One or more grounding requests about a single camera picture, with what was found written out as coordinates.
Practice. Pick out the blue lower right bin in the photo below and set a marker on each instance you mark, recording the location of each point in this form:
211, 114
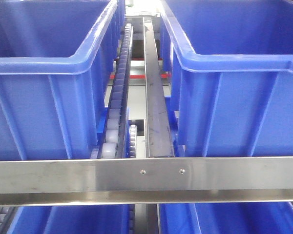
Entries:
227, 218

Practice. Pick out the white roller track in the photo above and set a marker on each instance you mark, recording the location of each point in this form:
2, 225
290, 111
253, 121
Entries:
116, 124

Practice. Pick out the blue upper right bin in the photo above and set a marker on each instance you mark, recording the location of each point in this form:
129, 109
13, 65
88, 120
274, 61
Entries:
231, 66

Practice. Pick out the blue bin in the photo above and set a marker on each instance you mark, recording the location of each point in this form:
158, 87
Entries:
92, 219
227, 218
231, 66
55, 60

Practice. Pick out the blue upper left bin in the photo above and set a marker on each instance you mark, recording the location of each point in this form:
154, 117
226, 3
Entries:
55, 60

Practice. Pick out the steel divider rail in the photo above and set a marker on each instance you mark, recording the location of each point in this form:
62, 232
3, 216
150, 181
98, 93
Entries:
158, 129

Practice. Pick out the stainless steel shelf rack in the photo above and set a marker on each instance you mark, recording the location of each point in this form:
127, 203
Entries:
146, 180

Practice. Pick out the blue lower left bin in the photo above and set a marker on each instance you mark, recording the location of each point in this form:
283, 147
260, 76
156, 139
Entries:
92, 219

